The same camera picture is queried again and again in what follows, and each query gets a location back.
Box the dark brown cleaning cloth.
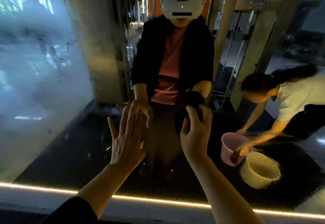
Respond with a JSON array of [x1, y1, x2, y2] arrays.
[[175, 90, 207, 134]]

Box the person's right hand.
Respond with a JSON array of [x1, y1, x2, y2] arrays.
[[180, 104, 214, 164]]

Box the person's right forearm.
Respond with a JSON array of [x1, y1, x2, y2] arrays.
[[188, 154, 266, 224]]

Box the person's left hand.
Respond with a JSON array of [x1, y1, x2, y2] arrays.
[[107, 102, 148, 171]]

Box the person's left forearm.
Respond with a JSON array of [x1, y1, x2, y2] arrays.
[[76, 160, 141, 220]]

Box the large wall mirror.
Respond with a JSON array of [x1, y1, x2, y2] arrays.
[[0, 0, 325, 218]]

